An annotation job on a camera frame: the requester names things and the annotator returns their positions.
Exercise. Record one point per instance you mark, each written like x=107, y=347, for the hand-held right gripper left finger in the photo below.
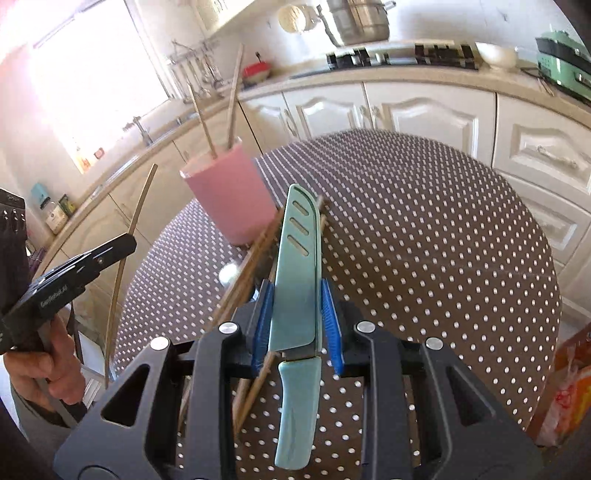
x=263, y=323

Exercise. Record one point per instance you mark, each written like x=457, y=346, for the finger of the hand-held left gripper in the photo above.
x=106, y=254

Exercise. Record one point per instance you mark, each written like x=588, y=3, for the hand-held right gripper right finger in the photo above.
x=332, y=327

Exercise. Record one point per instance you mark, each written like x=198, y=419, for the teal kitchen knife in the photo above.
x=295, y=286

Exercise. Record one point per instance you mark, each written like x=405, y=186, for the pink cup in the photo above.
x=226, y=198

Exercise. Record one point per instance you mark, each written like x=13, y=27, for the person's left hand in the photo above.
x=51, y=369

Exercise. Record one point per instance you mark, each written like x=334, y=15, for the green packet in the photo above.
x=68, y=206

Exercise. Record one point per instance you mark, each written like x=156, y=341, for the teal container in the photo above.
x=39, y=194

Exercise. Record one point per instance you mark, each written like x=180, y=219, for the white step stool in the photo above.
x=94, y=383

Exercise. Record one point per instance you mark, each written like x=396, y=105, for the orange bottle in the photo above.
x=84, y=159

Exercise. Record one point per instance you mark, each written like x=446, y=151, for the chrome faucet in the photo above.
x=143, y=129

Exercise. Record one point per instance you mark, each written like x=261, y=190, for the steel sink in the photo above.
x=173, y=124

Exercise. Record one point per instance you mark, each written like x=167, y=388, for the kitchen window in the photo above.
x=97, y=69

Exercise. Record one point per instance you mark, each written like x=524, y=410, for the cream base cabinets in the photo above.
x=415, y=110

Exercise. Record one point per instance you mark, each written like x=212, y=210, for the red bowl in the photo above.
x=256, y=71

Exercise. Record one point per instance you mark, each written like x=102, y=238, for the orange plastic bag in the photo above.
x=565, y=397

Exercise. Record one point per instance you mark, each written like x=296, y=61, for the beige kitchen countertop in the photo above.
x=415, y=76

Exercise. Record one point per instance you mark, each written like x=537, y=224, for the cream upper cabinets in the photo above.
x=221, y=11

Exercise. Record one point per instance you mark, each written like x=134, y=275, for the black gas stove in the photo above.
x=401, y=56

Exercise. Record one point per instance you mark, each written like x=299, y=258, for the cream round strainer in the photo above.
x=295, y=18

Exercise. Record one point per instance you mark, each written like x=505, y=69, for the stainless steel steamer pot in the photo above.
x=358, y=21

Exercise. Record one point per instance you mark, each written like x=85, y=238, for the white bowl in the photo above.
x=496, y=55

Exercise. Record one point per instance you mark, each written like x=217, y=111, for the green electric cooker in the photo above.
x=563, y=60

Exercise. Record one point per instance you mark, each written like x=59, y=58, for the wall rack with hanging utensils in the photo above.
x=196, y=64

